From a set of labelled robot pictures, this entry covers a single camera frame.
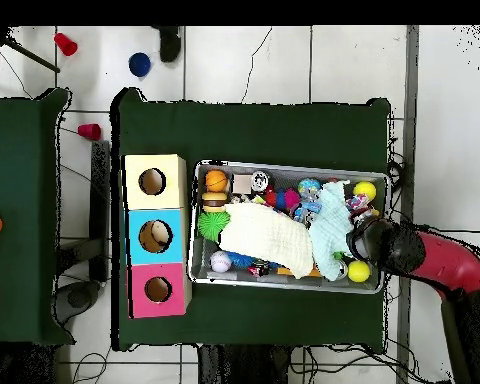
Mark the yellow-brown plush toy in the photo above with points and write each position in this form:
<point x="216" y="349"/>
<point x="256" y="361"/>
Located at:
<point x="374" y="212"/>

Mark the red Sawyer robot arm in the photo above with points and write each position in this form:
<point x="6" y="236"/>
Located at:
<point x="452" y="264"/>

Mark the wooden three-hole sorting box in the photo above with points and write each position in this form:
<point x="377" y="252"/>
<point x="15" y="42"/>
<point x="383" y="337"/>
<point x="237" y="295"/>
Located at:
<point x="144" y="200"/>

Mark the toy hamburger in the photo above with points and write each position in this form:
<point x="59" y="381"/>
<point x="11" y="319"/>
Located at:
<point x="214" y="202"/>

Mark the plain wooden block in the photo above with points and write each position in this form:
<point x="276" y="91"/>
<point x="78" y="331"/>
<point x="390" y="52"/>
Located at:
<point x="242" y="183"/>

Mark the green spiky rubber ball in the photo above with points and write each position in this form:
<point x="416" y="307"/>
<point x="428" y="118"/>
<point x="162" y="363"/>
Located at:
<point x="212" y="224"/>

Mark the cream waffle cloth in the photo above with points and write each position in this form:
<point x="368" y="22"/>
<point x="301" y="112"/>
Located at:
<point x="264" y="236"/>

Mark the black drink can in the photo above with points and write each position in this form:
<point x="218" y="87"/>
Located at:
<point x="260" y="180"/>

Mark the orange toy basketball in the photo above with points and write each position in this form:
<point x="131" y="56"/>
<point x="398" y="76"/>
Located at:
<point x="216" y="180"/>

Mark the white baseball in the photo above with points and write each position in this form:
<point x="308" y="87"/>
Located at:
<point x="220" y="261"/>

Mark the dark green tablecloth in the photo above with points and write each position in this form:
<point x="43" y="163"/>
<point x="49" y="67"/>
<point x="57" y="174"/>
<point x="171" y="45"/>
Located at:
<point x="244" y="132"/>

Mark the mint waffle cloth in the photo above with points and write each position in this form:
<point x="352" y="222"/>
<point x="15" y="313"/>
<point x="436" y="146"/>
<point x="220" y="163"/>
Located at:
<point x="332" y="228"/>

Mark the yellow ball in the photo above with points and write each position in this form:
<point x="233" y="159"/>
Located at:
<point x="358" y="271"/>
<point x="364" y="190"/>

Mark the magenta plastic cup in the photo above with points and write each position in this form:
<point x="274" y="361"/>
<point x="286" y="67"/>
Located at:
<point x="89" y="132"/>

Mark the blue plastic cup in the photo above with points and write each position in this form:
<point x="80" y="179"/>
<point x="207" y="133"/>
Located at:
<point x="139" y="64"/>

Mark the person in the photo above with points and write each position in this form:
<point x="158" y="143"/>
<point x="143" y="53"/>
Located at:
<point x="170" y="46"/>

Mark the side table with green cloth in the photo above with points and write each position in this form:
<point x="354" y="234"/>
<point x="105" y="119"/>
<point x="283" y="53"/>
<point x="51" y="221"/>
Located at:
<point x="16" y="160"/>

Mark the red plastic cup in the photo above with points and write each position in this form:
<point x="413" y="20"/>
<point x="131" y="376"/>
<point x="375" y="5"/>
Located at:
<point x="65" y="44"/>

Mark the black tripod leg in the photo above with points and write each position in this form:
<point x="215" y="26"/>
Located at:
<point x="32" y="55"/>

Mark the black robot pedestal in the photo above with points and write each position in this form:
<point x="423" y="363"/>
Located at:
<point x="244" y="368"/>

